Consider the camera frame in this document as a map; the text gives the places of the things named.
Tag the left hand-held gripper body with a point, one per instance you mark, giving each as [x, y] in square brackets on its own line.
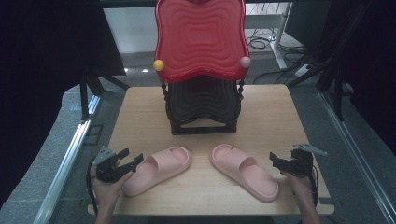
[106, 165]

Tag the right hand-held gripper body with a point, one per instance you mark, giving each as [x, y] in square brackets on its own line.
[301, 163]

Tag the pink slide slipper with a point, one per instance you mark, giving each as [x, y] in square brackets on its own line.
[155, 170]
[250, 175]

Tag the red and black shoe rack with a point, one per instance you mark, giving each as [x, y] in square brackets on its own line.
[202, 37]

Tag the person's right hand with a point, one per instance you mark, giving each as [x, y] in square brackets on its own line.
[300, 188]

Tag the person's left hand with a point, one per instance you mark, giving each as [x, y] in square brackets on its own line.
[107, 191]

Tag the black tripod stand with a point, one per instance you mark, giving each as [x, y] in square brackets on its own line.
[88, 90]

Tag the white power strip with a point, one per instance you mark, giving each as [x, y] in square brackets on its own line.
[302, 70]

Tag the black metal stand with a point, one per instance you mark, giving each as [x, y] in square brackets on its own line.
[336, 62]

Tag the black curtain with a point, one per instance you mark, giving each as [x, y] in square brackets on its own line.
[40, 77]

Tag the aluminium floor rail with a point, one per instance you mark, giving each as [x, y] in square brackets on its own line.
[67, 161]
[358, 158]

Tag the white desk frame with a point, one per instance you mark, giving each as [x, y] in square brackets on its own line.
[278, 40]

